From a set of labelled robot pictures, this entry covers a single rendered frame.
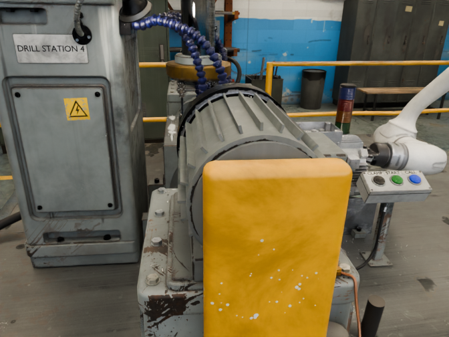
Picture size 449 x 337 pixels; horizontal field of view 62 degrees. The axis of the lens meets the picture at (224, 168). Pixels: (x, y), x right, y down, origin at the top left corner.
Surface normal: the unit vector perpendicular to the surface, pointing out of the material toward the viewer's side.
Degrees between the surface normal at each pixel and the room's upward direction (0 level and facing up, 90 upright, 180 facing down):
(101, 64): 90
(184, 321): 89
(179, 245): 0
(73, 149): 90
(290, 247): 90
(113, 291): 0
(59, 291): 0
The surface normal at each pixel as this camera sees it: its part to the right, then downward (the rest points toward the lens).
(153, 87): 0.18, 0.39
